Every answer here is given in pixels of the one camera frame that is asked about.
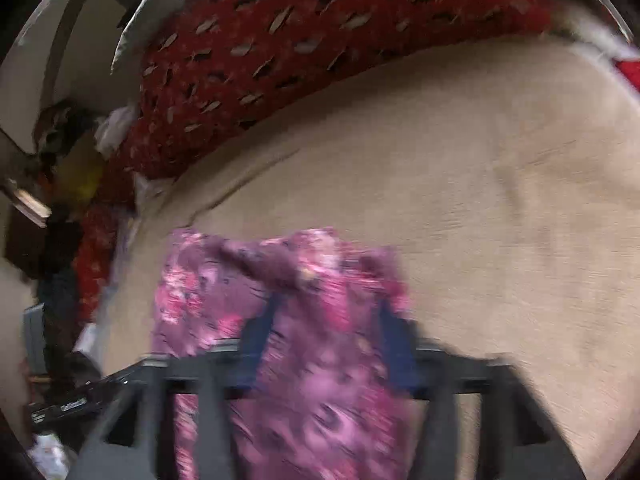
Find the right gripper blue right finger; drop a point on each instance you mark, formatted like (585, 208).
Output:
(518, 438)

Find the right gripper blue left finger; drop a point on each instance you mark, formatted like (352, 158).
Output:
(134, 438)

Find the purple floral garment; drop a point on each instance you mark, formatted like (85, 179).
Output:
(322, 406)

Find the beige fleece blanket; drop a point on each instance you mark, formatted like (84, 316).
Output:
(505, 175)

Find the red cloth beside bed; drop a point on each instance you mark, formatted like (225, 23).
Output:
(631, 71)

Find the red patterned blanket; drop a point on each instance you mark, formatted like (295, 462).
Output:
(218, 67)

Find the grey pillow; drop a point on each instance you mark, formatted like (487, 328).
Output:
(146, 21)

